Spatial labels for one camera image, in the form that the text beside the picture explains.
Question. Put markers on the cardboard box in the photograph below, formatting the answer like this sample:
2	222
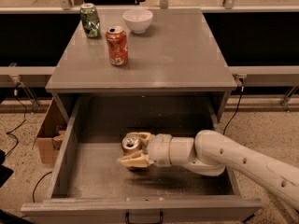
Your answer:
51	134

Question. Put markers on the white bowl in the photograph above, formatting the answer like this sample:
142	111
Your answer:
138	20

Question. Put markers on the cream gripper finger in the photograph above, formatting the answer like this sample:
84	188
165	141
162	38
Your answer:
135	160
144	137

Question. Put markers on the black cable floor left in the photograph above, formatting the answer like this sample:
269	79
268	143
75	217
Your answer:
37	184

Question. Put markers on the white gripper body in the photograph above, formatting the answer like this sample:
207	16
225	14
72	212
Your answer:
158	149

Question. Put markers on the red soda can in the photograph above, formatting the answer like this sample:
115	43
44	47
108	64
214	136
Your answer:
117	46

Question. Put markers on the open grey top drawer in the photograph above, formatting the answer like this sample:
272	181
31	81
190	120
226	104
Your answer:
88	186

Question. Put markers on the orange soda can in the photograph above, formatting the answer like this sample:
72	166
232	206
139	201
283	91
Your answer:
131	144

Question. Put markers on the black drawer handle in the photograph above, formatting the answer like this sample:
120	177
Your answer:
131	218

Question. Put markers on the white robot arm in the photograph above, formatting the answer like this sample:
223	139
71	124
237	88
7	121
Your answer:
210	153

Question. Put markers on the green soda can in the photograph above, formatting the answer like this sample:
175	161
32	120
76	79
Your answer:
90	20

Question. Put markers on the grey cabinet counter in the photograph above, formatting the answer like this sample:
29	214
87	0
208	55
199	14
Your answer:
176	54

